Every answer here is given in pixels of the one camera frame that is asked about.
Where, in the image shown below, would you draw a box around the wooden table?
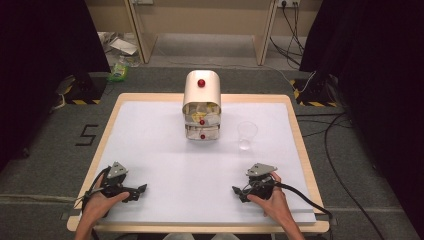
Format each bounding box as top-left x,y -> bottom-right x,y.
66,92 -> 331,234

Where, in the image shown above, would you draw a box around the black wall socket cables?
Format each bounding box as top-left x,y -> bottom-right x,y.
269,1 -> 307,67

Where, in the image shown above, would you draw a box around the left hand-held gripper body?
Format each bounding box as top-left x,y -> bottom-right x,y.
99,161 -> 135,203

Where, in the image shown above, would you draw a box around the white wall socket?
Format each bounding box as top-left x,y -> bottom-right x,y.
277,0 -> 302,9

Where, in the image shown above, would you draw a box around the person's right hand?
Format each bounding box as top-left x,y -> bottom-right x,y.
246,171 -> 294,228

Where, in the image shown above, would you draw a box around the white mini drawer cabinet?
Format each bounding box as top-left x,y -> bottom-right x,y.
181,69 -> 223,142

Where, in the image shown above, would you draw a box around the clear plastic cup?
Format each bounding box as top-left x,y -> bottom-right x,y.
236,120 -> 259,151

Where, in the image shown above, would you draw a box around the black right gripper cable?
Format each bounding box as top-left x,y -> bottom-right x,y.
273,181 -> 334,233

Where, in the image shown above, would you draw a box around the clear drawer with packets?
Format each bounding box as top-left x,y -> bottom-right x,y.
182,102 -> 222,128

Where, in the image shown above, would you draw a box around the clear drawer with white paper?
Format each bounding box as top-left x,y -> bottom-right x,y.
184,124 -> 221,142

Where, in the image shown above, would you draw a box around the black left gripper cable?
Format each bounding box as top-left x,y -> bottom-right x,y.
79,165 -> 112,218

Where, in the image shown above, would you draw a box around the white table mat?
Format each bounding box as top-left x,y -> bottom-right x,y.
95,100 -> 318,225

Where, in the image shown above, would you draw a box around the white papers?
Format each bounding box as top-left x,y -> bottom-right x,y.
97,31 -> 140,57

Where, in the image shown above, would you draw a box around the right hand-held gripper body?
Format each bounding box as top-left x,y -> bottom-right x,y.
243,162 -> 279,202

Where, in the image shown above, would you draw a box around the dark curtain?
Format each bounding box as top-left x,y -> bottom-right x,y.
0,0 -> 112,173
299,0 -> 424,232

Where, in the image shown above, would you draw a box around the pile of white yellow packets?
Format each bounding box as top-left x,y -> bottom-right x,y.
185,102 -> 221,124

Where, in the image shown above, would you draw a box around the green packet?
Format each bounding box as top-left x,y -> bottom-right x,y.
107,62 -> 130,83

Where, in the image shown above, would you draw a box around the person's left hand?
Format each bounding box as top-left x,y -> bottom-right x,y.
79,190 -> 131,228

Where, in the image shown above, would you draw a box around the black striped stand base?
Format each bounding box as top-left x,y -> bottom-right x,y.
288,71 -> 339,108
55,71 -> 112,106

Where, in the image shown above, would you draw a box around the black floor cables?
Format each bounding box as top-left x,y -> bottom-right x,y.
295,111 -> 388,240

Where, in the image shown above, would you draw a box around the beige wooden desk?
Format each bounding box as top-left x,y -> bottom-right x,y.
84,0 -> 324,67

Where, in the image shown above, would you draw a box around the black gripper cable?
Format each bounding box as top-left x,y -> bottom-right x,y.
79,165 -> 112,218
273,181 -> 334,233

